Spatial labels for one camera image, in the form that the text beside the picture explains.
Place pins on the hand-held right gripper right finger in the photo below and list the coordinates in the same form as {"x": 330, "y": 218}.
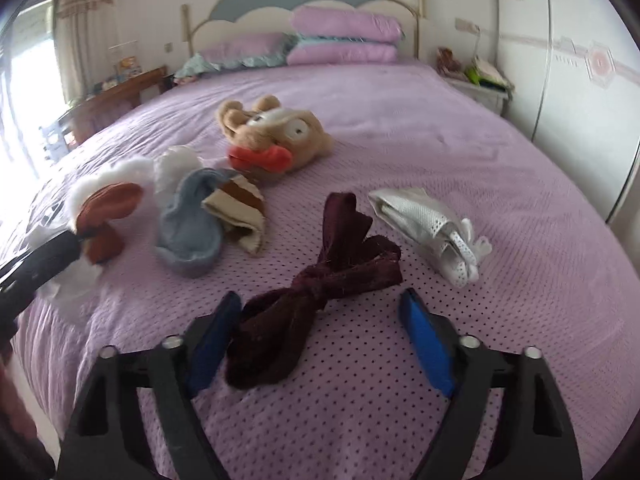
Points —
{"x": 427, "y": 347}

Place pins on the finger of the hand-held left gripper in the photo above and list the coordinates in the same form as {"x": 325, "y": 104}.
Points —
{"x": 40, "y": 265}

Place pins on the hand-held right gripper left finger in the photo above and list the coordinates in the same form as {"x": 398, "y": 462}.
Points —
{"x": 215, "y": 345}

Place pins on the brown and white fluffy sock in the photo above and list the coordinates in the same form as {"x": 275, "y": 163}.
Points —
{"x": 107, "y": 200}

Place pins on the maroon sock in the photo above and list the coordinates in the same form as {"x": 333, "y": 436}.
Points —
{"x": 345, "y": 240}

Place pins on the brown plush toy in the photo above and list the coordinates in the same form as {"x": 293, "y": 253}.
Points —
{"x": 295, "y": 135}

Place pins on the blue fuzzy sock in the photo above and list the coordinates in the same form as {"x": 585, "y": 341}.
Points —
{"x": 187, "y": 230}

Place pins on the white mesh cloth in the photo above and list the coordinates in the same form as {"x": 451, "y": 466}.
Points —
{"x": 415, "y": 215}

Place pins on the brown striped sock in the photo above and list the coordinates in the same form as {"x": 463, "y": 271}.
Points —
{"x": 240, "y": 205}

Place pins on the wooden desk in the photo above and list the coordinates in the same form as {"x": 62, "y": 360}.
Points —
{"x": 115, "y": 95}

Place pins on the clear plastic box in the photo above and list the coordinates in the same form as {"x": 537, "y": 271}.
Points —
{"x": 126, "y": 59}

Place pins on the pink curtain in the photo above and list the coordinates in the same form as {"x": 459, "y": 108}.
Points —
{"x": 85, "y": 35}

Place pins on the white nightstand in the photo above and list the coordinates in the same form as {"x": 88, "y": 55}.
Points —
{"x": 480, "y": 97}

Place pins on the white wardrobe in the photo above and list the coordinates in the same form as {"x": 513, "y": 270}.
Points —
{"x": 575, "y": 110}

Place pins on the green and white stack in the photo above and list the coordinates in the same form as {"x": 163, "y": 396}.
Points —
{"x": 487, "y": 72}

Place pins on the small brown toy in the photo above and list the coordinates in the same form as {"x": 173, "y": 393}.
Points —
{"x": 448, "y": 61}

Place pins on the purple pillow with green ruffle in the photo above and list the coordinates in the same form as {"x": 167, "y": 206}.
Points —
{"x": 245, "y": 47}

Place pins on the wall socket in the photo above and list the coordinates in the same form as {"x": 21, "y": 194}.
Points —
{"x": 466, "y": 23}

